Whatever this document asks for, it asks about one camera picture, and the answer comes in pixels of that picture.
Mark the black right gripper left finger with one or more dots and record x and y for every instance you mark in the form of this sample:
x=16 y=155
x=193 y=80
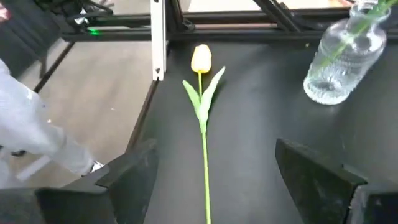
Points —
x=93 y=205

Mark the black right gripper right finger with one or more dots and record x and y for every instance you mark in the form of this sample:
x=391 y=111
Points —
x=326 y=193

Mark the clear round glass bottle vase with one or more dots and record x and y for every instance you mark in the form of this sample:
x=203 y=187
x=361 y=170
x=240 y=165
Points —
x=342 y=71

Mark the green stem piece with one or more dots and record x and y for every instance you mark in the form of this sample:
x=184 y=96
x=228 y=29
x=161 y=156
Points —
x=201 y=59

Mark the yellow artificial tulip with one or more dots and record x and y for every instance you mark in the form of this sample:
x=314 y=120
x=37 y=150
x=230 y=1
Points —
x=385 y=4

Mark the person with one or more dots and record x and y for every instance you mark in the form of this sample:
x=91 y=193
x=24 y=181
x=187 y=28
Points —
x=28 y=118

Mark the white metal bracket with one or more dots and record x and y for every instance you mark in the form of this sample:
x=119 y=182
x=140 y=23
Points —
x=158 y=40

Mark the black table frame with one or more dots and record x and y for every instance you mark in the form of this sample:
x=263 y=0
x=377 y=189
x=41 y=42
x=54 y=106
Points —
x=233 y=34

